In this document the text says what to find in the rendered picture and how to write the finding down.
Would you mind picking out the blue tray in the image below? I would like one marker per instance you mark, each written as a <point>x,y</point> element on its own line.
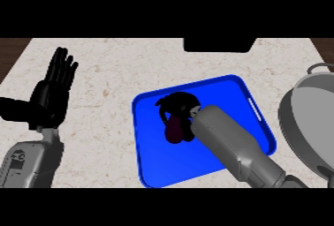
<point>183,159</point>

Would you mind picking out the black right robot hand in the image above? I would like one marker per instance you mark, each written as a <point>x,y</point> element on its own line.
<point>180,103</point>

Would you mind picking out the dark purple eggplant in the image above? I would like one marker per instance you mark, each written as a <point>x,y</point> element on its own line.
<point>175,129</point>

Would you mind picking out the black appliance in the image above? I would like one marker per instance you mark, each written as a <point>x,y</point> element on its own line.
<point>220,45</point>

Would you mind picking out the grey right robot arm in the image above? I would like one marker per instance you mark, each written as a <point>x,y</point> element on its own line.
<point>239,147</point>

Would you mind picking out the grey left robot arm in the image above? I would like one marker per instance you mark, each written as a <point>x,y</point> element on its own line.
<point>31,159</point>

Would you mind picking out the grey metal pot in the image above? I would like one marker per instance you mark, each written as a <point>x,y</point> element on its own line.
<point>311,123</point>

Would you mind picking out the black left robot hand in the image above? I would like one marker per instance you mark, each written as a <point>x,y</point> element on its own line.
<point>50,97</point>

